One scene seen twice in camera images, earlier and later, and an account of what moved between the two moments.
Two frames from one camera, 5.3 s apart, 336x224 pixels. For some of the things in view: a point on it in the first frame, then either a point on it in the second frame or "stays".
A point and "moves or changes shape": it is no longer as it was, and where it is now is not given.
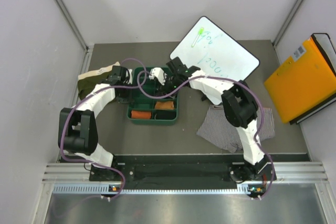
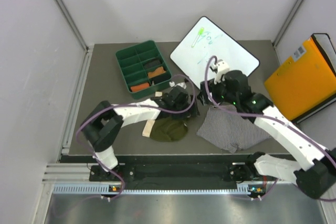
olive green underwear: (86, 82) → (168, 130)
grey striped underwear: (216, 127) stays
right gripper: (165, 89) → (212, 88)
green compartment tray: (146, 106) moves or changes shape
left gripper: (126, 100) → (191, 112)
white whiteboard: (208, 48) stays
